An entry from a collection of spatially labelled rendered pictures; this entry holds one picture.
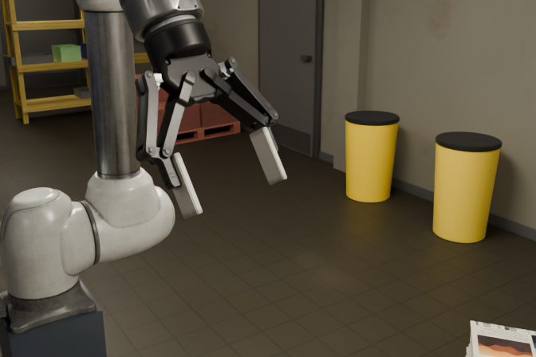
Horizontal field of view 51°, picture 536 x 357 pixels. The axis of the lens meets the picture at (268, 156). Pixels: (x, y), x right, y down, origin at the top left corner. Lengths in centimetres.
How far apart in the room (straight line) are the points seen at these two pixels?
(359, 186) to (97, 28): 369
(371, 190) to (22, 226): 373
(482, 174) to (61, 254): 317
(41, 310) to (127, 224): 26
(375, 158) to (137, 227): 345
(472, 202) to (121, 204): 309
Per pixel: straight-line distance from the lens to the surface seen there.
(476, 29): 450
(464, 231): 418
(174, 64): 66
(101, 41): 128
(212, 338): 304
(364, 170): 468
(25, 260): 133
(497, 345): 119
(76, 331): 140
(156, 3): 66
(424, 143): 489
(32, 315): 138
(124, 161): 134
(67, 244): 132
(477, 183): 406
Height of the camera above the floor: 171
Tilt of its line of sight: 17 degrees down
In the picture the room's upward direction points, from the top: straight up
